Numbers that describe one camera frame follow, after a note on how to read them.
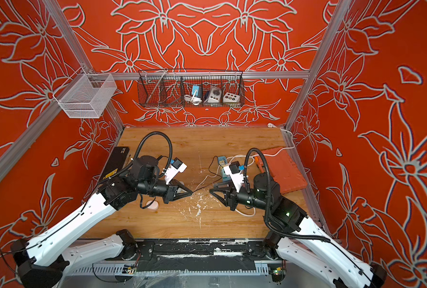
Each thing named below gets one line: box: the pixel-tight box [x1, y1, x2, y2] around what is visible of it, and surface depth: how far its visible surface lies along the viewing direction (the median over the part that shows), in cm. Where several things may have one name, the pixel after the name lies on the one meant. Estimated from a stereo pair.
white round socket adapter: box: [206, 86, 222, 104], surface depth 93 cm
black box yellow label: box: [100, 146, 130, 182], surface depth 103 cm
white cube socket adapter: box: [223, 91, 240, 103], surface depth 96 cm
